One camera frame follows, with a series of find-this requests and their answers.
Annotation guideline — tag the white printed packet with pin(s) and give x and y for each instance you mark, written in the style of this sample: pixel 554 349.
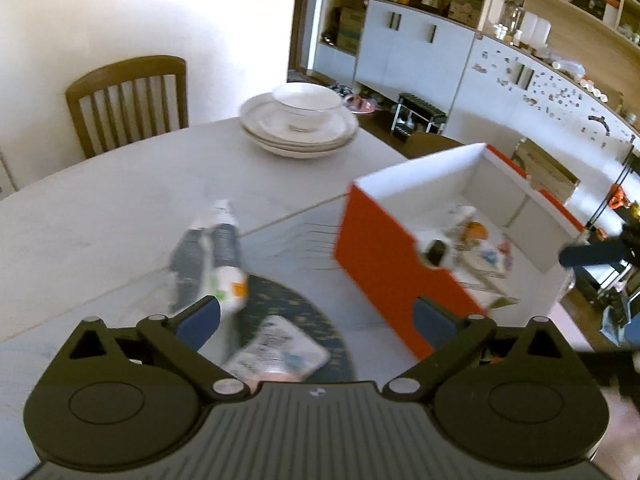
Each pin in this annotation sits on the white printed packet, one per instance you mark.
pixel 277 352

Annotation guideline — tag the white gold-rimmed plate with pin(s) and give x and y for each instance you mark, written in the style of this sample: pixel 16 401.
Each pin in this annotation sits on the white gold-rimmed plate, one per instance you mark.
pixel 260 117
pixel 300 151

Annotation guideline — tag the round dark patterned mat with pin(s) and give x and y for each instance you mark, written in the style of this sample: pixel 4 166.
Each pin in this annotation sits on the round dark patterned mat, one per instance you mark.
pixel 300 300

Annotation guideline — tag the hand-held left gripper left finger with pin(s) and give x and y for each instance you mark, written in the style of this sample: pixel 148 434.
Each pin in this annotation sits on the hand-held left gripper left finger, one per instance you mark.
pixel 200 321

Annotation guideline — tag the brown cardboard box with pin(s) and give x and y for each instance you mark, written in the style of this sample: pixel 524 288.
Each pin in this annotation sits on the brown cardboard box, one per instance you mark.
pixel 547 170

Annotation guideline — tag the dark shoes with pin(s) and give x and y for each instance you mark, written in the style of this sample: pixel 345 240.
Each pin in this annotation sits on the dark shoes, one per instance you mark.
pixel 339 88

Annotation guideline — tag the white stickered cabinet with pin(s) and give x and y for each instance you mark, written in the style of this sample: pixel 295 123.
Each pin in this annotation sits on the white stickered cabinet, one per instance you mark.
pixel 540 100

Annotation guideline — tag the grey and white packet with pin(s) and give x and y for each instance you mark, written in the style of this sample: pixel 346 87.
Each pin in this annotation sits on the grey and white packet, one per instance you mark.
pixel 222 250

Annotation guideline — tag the black shoe rack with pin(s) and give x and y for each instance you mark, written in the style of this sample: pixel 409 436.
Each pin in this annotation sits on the black shoe rack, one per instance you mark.
pixel 420 107

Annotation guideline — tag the wooden wall shelf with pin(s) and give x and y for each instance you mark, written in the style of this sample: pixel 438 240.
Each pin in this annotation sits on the wooden wall shelf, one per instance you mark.
pixel 575 15

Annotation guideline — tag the pink shoes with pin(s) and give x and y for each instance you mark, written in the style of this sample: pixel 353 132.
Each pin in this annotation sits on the pink shoes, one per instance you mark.
pixel 362 105

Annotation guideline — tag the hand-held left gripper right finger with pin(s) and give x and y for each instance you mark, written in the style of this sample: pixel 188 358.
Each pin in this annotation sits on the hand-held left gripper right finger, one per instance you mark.
pixel 434 317

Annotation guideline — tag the blue-grey cabinet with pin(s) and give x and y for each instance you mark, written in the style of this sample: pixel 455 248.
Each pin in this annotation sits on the blue-grey cabinet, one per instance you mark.
pixel 415 50

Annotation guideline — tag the glass jar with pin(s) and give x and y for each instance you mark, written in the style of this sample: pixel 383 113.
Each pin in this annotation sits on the glass jar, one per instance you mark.
pixel 513 16

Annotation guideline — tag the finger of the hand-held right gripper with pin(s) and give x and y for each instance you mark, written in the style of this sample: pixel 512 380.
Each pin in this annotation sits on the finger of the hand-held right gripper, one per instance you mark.
pixel 590 253

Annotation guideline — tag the white plastic containers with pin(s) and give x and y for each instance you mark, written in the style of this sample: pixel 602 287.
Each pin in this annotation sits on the white plastic containers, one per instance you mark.
pixel 534 30

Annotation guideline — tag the red storage box white inside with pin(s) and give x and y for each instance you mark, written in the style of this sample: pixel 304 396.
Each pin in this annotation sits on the red storage box white inside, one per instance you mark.
pixel 380 250

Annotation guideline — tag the clear snack packet brown label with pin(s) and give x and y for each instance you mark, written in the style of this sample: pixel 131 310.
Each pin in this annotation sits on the clear snack packet brown label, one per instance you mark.
pixel 487 257

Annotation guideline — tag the white marble desktop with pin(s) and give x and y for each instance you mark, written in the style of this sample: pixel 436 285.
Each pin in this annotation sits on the white marble desktop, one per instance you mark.
pixel 100 210

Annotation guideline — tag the round glass turntable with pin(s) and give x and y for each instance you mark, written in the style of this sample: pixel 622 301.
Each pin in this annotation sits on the round glass turntable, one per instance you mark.
pixel 280 245

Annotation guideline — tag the white gold-rimmed bowl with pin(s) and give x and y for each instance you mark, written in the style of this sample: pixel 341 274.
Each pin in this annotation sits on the white gold-rimmed bowl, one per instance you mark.
pixel 305 105

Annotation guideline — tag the cardboard box on shelf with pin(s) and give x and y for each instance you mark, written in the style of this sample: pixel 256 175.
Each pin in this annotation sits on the cardboard box on shelf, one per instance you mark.
pixel 351 27

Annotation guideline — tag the brown wooden chair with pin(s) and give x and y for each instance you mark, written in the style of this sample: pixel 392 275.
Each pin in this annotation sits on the brown wooden chair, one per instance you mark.
pixel 125 100

